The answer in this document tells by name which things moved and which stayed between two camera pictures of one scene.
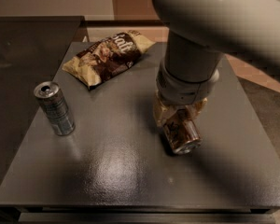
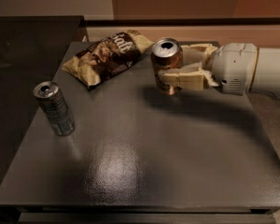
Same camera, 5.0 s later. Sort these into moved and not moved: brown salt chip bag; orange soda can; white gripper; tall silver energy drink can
Moved: white gripper; orange soda can
Not moved: tall silver energy drink can; brown salt chip bag
